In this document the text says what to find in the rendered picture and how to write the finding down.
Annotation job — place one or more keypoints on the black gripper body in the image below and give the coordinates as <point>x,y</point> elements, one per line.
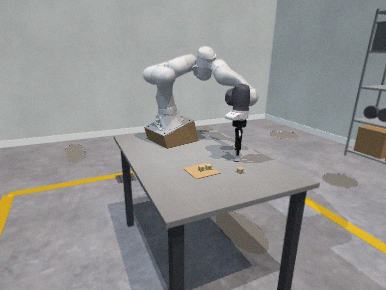
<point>239,125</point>

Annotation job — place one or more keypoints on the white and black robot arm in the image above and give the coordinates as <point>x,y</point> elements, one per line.
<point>163,76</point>

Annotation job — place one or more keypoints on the tan square mat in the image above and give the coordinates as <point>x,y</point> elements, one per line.
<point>193,171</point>

